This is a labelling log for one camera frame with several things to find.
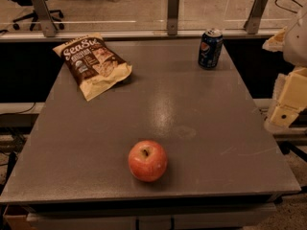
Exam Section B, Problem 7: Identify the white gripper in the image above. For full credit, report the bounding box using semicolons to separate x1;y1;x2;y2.
262;4;307;133

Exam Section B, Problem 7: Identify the red apple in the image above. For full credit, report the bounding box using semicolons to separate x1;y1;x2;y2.
128;140;168;182

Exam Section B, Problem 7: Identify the brown chip bag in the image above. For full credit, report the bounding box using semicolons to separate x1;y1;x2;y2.
54;33;132;102

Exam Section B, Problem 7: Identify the blue soda can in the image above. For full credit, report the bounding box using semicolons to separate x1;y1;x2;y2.
198;29;224;69

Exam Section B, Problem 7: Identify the metal railing bar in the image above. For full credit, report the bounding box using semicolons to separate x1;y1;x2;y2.
0;29;279;42

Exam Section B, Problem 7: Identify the cardboard box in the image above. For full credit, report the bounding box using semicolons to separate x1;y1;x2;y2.
4;205;33;230

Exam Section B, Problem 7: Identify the right metal bracket post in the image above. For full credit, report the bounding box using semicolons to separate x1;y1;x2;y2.
244;0;269;35

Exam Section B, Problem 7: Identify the metal bracket post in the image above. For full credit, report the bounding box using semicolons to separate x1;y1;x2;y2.
31;0;57;37
244;0;269;35
167;0;179;35

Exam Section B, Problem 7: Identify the middle metal bracket post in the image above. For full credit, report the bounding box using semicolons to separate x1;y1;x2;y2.
167;0;179;35

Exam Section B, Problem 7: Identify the left metal bracket post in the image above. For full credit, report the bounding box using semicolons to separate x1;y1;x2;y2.
31;0;57;37

